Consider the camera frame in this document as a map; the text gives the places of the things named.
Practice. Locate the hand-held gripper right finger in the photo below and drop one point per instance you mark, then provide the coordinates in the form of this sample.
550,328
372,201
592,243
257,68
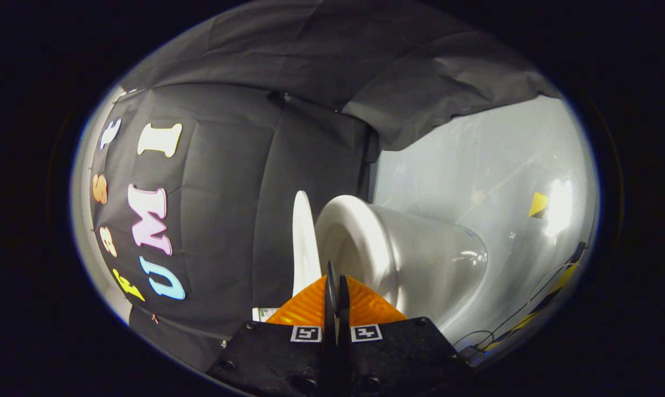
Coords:
398,353

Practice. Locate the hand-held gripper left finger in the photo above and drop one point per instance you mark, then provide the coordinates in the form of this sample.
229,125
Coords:
288,353

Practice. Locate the white box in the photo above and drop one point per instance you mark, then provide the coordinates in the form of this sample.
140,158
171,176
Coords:
263,314

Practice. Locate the black backdrop cloth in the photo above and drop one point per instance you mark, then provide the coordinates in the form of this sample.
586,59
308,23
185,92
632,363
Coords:
244,193

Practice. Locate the yellow black floor tape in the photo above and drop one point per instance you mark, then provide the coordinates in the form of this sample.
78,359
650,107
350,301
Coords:
558,286

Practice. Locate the yellow tape piece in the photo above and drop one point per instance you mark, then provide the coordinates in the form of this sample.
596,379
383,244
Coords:
537,203

